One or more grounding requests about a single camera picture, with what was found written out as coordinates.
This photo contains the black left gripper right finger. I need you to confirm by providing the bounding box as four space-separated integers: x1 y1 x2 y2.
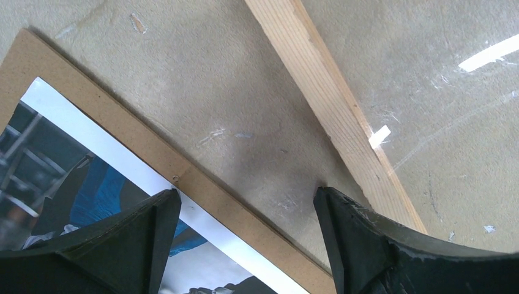
313 187 518 293

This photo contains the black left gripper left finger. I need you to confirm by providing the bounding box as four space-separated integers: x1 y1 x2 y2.
1 189 181 293

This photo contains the printed colour photo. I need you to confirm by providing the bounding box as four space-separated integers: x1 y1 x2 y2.
0 77 311 294

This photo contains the brown cardboard backing board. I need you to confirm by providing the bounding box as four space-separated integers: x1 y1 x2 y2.
1 29 335 293

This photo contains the light wooden picture frame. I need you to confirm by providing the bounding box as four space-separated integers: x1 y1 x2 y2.
246 1 427 233

